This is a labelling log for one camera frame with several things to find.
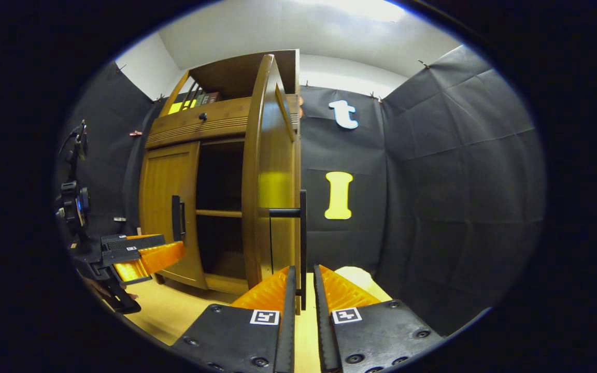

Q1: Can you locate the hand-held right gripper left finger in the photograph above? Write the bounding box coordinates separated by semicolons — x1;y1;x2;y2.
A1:
172;266;297;373

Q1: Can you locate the wooden cabinet drawer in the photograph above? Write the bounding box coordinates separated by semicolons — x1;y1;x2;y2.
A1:
145;93;300;150

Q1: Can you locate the black door handle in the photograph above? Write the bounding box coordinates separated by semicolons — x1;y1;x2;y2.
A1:
172;195;186;242
269;189;308;311

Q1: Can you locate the wooden shoe cabinet door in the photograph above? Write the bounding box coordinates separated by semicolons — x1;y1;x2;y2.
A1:
241;53;303;298
138;141;208;290

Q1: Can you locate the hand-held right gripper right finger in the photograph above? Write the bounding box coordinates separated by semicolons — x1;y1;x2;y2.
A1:
313;264;444;373

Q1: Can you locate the black backdrop cloth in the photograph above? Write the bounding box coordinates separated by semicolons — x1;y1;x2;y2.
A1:
55;44;546;337

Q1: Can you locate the wooden double-door shoe cabinet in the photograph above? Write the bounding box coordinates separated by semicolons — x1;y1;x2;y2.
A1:
138;49;309;311

